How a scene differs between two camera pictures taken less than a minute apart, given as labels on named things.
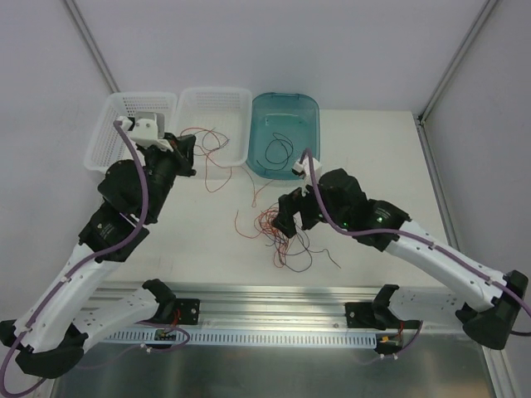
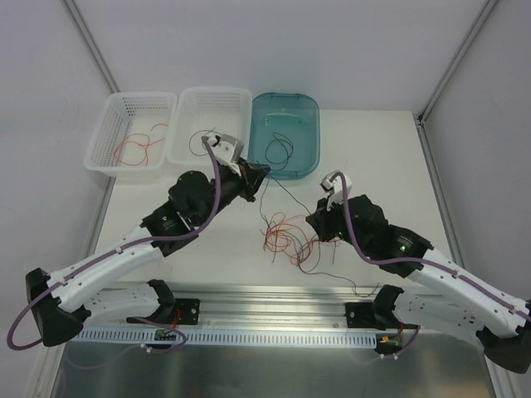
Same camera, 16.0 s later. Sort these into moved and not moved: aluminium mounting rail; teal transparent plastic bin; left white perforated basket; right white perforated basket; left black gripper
Moved: left black gripper
Not moved: right white perforated basket; aluminium mounting rail; left white perforated basket; teal transparent plastic bin
